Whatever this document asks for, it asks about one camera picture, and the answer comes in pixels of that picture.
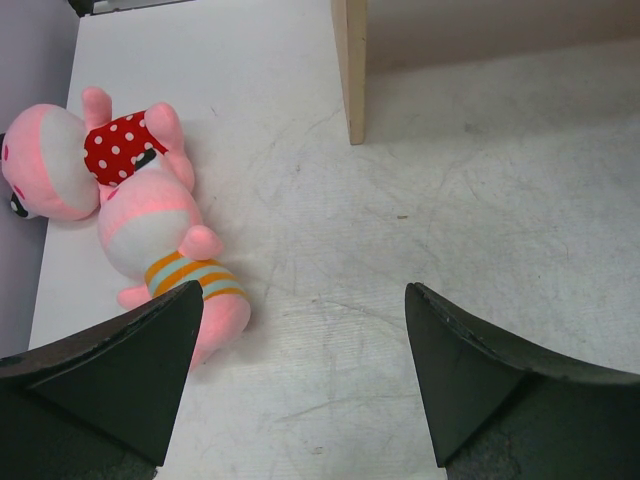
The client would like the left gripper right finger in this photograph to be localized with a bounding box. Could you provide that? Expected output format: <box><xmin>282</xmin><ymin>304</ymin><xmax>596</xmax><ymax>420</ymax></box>
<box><xmin>405</xmin><ymin>283</ymin><xmax>639</xmax><ymax>479</ymax></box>

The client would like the pink plush red polka-dot shirt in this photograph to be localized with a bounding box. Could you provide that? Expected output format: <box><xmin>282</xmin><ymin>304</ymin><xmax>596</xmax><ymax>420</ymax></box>
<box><xmin>1</xmin><ymin>87</ymin><xmax>195</xmax><ymax>221</ymax></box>

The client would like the pink plush striped shirt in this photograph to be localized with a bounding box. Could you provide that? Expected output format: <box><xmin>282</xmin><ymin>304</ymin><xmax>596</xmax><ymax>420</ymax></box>
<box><xmin>97</xmin><ymin>166</ymin><xmax>251</xmax><ymax>367</ymax></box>

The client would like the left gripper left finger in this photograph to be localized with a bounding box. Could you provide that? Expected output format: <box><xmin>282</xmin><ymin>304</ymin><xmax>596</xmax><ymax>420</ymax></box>
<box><xmin>1</xmin><ymin>281</ymin><xmax>203</xmax><ymax>479</ymax></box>

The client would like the wooden three-tier shelf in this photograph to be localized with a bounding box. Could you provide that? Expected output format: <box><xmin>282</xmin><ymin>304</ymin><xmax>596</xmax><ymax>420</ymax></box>
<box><xmin>331</xmin><ymin>1</ymin><xmax>639</xmax><ymax>145</ymax></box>

